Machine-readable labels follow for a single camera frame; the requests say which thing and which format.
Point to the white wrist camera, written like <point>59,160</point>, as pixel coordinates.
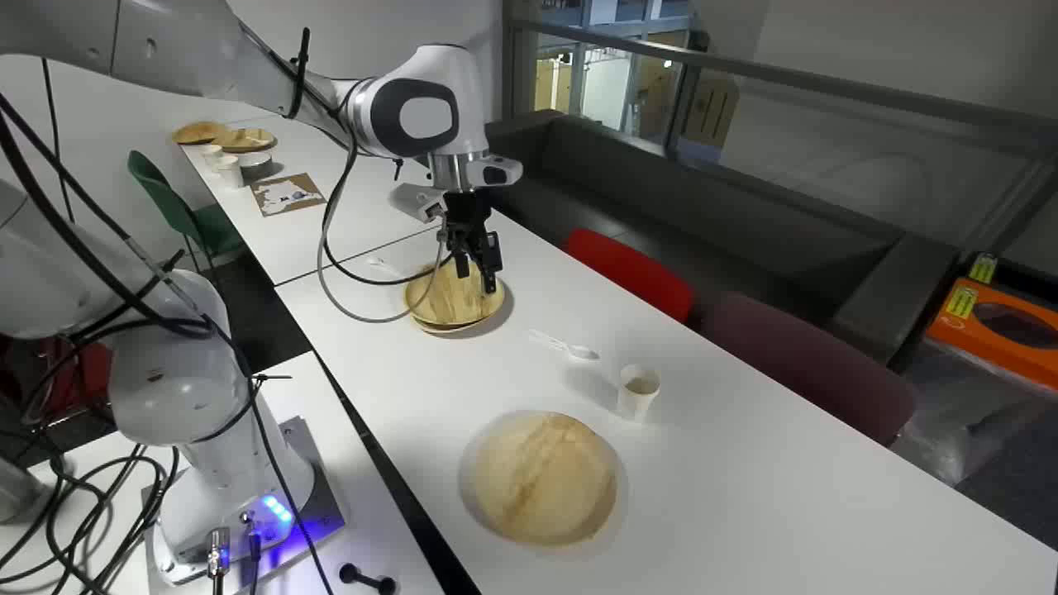
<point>501,169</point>

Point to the small black dumbbell-shaped object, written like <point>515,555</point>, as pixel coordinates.
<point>363,578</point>

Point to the dark grey bench sofa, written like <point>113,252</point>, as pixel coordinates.
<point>716,216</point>

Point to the small white bowl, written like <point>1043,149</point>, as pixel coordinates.
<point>255,162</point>

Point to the pale palm leaf plate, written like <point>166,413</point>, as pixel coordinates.
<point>544,479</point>

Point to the green chair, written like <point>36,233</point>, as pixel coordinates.
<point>181,210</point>

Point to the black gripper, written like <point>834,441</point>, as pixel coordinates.
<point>467,208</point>

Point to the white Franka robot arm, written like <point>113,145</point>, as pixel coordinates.
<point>416,111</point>

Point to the brown printed booklet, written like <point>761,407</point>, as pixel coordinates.
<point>285,193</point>

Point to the small white paper cup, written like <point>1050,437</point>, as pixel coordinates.
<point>640,391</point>

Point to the red chair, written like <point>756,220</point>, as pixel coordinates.
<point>632,272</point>

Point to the maroon chair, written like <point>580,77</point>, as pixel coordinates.
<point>811,364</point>

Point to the glass railing panel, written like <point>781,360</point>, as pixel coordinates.
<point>836,122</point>

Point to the brown wooden plate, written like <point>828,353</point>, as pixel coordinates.
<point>248,139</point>
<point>199,134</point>

